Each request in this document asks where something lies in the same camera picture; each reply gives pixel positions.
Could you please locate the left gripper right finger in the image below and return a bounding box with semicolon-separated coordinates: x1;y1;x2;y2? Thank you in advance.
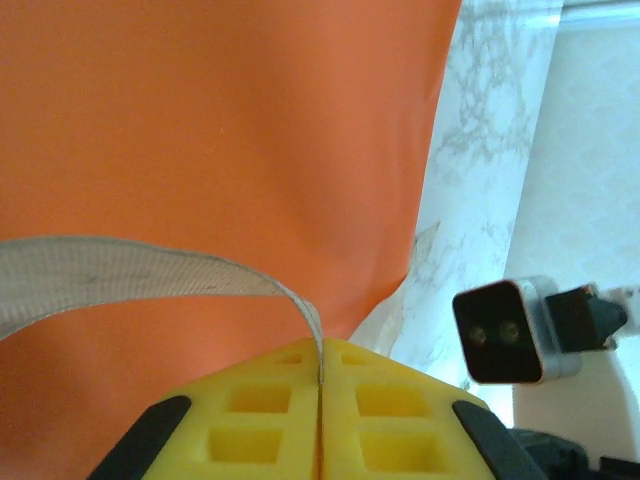
319;338;551;480

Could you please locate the orange wrapping paper sheet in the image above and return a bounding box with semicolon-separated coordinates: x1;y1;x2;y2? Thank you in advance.
0;0;464;480

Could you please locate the beige fabric ribbon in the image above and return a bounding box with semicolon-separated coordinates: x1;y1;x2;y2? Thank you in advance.
0;235;326;386

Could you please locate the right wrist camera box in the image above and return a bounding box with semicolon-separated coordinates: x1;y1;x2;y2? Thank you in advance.
452;275;584;386

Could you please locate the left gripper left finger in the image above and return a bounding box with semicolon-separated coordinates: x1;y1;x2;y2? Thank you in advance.
87;337;321;480

